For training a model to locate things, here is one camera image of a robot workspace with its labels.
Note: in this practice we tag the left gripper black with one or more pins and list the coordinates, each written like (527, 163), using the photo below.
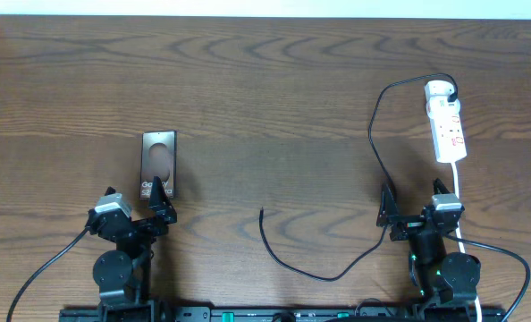
(137, 224)

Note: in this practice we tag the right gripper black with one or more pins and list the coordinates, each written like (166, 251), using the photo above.
(389, 216)

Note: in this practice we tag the bronze Galaxy smartphone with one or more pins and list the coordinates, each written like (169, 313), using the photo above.
(158, 158)

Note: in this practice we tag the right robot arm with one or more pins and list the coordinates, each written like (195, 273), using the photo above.
(447, 280)

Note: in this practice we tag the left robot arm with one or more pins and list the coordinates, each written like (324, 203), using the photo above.
(123, 274)

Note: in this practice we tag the white charger adapter plug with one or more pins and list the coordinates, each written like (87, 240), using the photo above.
(438, 88)

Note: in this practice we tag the white power strip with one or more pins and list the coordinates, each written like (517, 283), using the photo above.
(447, 133)

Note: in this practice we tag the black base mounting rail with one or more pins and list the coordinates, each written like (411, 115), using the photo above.
(371, 312)

